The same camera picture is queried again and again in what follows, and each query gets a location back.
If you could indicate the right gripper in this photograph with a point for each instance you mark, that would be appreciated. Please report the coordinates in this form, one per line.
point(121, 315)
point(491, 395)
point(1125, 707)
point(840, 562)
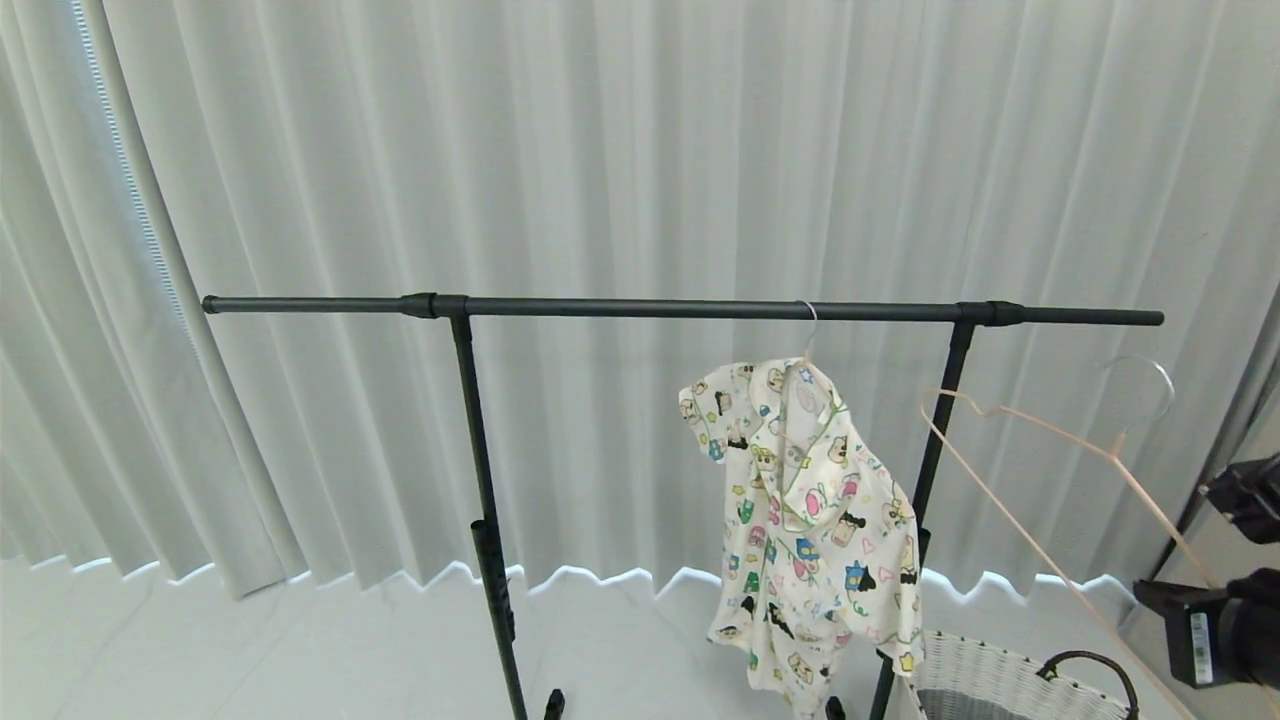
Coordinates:
point(1240, 630)

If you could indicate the pink clothes hanger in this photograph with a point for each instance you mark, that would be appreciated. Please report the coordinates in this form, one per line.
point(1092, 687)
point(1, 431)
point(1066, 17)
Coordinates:
point(1050, 428)
point(813, 322)

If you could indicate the cream printed garment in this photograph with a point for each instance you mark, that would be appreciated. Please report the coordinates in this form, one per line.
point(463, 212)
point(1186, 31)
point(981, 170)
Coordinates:
point(815, 520)

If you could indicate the white laundry basket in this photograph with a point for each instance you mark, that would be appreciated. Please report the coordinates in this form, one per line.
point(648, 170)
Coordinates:
point(980, 675)

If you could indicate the black clothes rack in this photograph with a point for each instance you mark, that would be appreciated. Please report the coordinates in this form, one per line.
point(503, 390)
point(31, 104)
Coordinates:
point(650, 308)

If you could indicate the white curtain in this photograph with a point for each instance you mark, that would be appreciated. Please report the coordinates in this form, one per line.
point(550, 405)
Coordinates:
point(500, 150)

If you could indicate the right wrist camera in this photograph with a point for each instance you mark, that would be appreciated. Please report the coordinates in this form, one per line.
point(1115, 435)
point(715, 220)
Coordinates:
point(1250, 500)

